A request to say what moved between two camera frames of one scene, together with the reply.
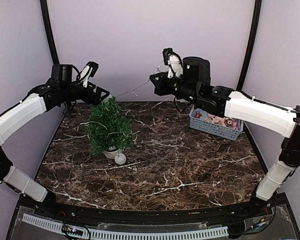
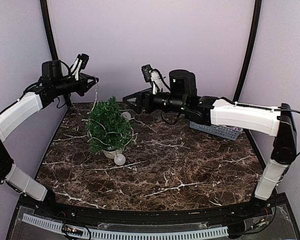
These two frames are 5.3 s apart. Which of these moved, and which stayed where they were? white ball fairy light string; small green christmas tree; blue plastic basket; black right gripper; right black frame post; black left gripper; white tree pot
Moved: white ball fairy light string; black right gripper; black left gripper
Stayed: blue plastic basket; right black frame post; white tree pot; small green christmas tree
